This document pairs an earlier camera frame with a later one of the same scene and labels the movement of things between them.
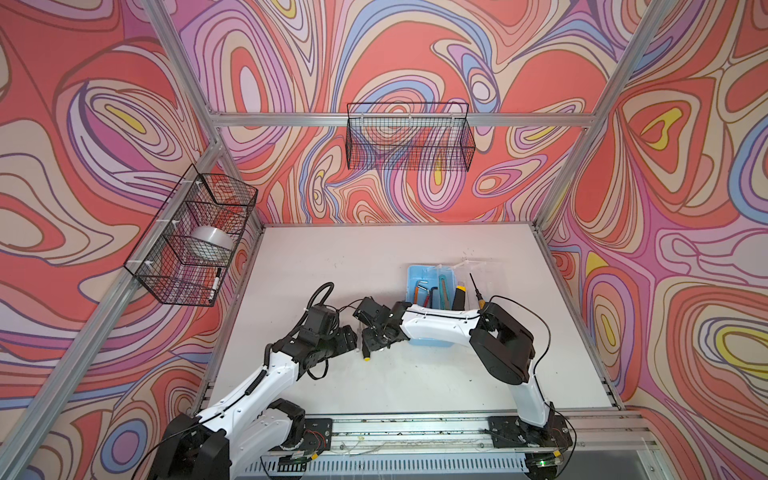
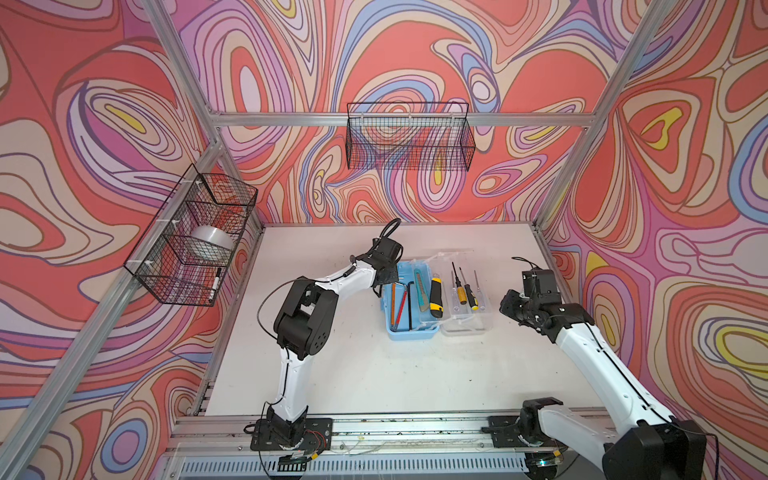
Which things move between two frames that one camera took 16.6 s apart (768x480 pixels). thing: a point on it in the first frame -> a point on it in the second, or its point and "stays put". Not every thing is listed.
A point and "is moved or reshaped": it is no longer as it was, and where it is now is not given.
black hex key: (431, 296) -> (409, 306)
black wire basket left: (186, 252) stays put
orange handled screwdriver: (481, 302) -> (461, 290)
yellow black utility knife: (459, 300) -> (435, 304)
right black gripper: (367, 335) -> (506, 305)
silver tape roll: (214, 235) stays put
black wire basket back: (413, 136) stays put
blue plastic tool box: (431, 286) is moved or reshaped
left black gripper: (341, 345) -> (394, 273)
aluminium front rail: (449, 444) stays put
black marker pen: (217, 280) stays put
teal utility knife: (443, 290) -> (421, 291)
